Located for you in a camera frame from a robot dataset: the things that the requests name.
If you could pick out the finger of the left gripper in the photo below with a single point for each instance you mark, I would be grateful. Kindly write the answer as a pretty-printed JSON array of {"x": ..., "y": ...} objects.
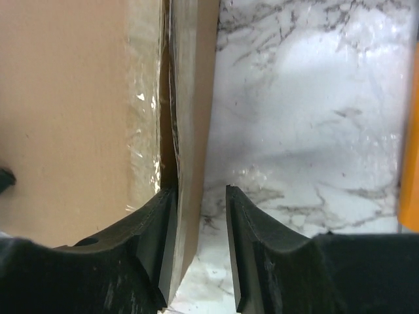
[{"x": 7, "y": 179}]

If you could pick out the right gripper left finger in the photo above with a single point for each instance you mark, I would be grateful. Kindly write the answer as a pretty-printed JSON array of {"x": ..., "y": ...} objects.
[{"x": 125, "y": 268}]

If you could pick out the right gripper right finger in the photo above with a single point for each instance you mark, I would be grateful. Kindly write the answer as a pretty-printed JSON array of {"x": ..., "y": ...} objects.
[{"x": 277, "y": 270}]

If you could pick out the brown cardboard express box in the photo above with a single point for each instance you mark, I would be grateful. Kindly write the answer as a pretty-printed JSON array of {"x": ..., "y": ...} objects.
[{"x": 103, "y": 103}]

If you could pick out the orange utility knife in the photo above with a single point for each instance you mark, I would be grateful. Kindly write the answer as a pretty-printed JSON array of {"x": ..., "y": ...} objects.
[{"x": 408, "y": 201}]

